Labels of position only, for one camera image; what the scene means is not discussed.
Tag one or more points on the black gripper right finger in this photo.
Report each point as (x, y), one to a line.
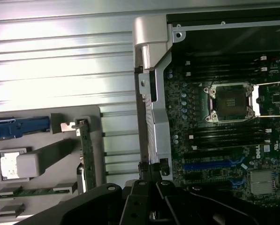
(200, 206)

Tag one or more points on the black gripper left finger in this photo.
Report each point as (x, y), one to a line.
(100, 201)

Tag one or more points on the blue expansion slot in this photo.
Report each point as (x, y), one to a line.
(205, 166)

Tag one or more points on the grey plastic parts rack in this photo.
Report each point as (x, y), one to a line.
(48, 201)

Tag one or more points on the silver chipset heatsink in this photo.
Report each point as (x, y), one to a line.
(261, 181)

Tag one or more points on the green RAM stick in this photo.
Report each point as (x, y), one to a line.
(34, 191)

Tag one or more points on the green motherboard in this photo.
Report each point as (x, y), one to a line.
(189, 117)

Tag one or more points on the silver CPU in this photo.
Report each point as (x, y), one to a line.
(9, 166)

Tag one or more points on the CPU socket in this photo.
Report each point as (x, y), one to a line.
(229, 102)

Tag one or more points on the blue disk caddy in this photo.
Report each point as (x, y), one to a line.
(17, 127)

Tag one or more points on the open black PC case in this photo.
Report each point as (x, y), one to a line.
(158, 98)

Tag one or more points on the metal socket cover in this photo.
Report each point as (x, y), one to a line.
(273, 98)

